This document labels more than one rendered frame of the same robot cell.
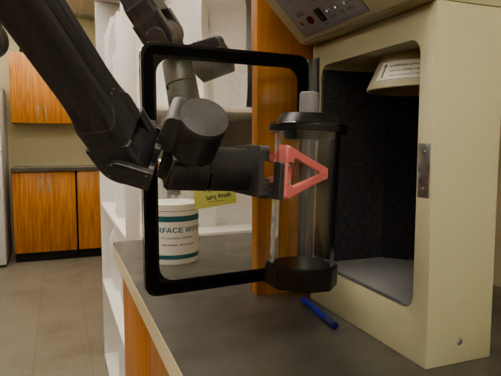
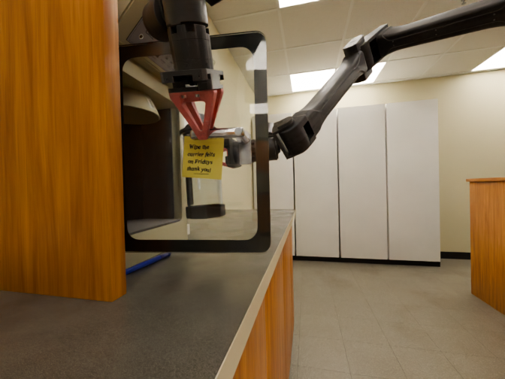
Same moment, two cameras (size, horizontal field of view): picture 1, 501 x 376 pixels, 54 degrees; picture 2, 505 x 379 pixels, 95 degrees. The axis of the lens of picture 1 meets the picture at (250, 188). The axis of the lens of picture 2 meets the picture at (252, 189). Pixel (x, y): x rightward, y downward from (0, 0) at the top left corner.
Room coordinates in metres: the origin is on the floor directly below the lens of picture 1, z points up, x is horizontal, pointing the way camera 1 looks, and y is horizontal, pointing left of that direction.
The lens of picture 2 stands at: (1.13, 0.38, 1.11)
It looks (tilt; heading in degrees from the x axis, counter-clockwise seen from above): 1 degrees down; 214
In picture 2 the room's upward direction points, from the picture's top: 1 degrees counter-clockwise
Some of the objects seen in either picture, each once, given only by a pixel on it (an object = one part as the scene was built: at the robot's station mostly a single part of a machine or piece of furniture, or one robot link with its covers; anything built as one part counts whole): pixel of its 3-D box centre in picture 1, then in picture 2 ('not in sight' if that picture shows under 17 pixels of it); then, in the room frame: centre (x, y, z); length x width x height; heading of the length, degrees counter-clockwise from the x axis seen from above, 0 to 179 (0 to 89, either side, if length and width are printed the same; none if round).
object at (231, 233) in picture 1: (230, 169); (187, 146); (0.84, 0.03, 1.19); 0.30 x 0.01 x 0.40; 117
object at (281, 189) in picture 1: (291, 171); not in sight; (0.65, -0.05, 1.20); 0.09 x 0.07 x 0.07; 112
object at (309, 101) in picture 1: (309, 116); not in sight; (0.69, -0.08, 1.27); 0.09 x 0.09 x 0.07
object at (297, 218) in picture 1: (304, 200); not in sight; (0.69, -0.08, 1.15); 0.11 x 0.11 x 0.21
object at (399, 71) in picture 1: (423, 73); not in sight; (0.79, -0.27, 1.34); 0.18 x 0.18 x 0.05
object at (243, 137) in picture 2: not in sight; (221, 135); (0.83, 0.11, 1.20); 0.10 x 0.05 x 0.03; 117
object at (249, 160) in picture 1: (231, 169); not in sight; (0.65, 0.03, 1.20); 0.10 x 0.07 x 0.07; 22
